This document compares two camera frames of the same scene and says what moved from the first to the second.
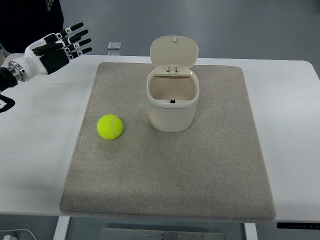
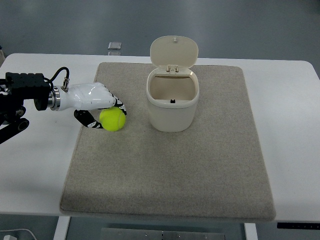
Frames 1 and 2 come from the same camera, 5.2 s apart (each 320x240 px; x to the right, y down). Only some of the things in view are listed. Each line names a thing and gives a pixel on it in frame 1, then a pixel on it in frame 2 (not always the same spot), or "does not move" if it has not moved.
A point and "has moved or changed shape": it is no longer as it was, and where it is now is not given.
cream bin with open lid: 172,88 does not move
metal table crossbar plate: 122,234 does not move
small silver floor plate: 114,45 does not move
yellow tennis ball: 109,126 has moved or changed shape
